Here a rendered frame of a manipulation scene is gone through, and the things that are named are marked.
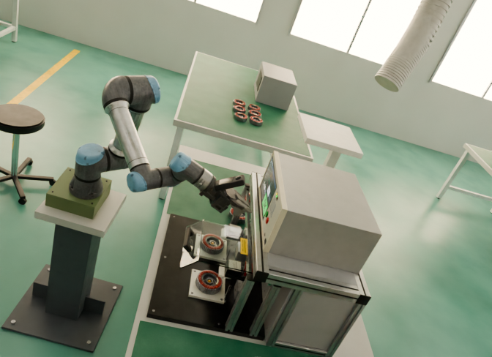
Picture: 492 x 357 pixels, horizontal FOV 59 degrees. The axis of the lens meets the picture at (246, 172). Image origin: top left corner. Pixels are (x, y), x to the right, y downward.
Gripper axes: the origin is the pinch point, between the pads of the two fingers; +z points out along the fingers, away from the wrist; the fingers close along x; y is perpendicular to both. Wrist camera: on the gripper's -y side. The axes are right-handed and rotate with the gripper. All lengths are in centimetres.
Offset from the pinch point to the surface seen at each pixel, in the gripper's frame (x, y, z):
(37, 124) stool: -129, 111, -88
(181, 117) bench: -160, 55, -14
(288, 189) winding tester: -0.4, -16.5, 4.6
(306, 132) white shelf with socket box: -89, -17, 31
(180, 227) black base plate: -31, 47, -2
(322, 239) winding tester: 14.1, -15.0, 21.7
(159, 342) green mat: 33, 49, -1
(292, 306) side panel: 25.3, 8.8, 29.1
